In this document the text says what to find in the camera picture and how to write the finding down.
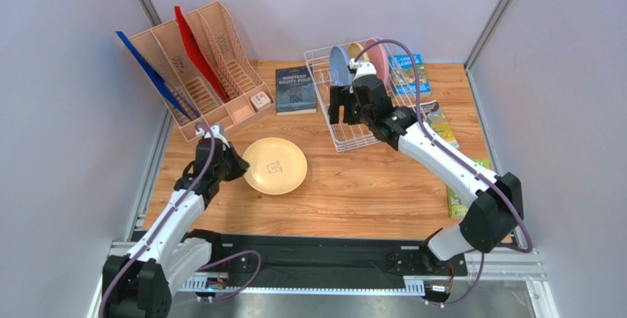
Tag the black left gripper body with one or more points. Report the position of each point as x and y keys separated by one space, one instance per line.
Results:
x=222 y=171

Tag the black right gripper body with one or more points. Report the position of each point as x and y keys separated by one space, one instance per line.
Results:
x=347 y=97

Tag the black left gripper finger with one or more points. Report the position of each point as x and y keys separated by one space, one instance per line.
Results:
x=229 y=153
x=238 y=168

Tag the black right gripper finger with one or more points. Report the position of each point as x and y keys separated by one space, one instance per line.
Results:
x=350 y=109
x=335 y=102

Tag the blue plate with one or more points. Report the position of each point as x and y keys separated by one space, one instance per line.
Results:
x=339 y=69

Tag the yellow bear plate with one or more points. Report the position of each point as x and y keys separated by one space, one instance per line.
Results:
x=276 y=166

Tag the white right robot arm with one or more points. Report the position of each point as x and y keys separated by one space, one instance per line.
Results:
x=495 y=201

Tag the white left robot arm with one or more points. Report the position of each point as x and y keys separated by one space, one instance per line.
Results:
x=143 y=281

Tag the Nineteen Eighty-Four dark book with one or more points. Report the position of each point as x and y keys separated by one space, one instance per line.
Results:
x=295 y=92

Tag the blue Treehouse book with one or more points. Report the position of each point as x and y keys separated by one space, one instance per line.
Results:
x=404 y=80

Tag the pink plate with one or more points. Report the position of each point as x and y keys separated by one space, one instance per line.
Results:
x=379 y=58

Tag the white power adapter cube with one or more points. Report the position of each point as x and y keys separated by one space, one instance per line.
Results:
x=260 y=101

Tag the blue folder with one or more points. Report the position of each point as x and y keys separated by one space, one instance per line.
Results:
x=175 y=99

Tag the Brideshead Revisited paperback book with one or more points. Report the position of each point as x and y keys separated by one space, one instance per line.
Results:
x=438 y=122

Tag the red folder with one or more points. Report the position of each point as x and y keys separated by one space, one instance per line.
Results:
x=196 y=56

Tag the pink plastic file organizer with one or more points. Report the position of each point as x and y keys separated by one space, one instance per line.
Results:
x=215 y=32

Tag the green Treehouse book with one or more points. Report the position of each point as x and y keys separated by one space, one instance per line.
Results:
x=456 y=209

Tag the white wire dish rack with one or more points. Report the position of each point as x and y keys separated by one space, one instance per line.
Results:
x=349 y=137

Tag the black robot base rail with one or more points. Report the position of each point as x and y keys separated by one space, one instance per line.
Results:
x=297 y=262

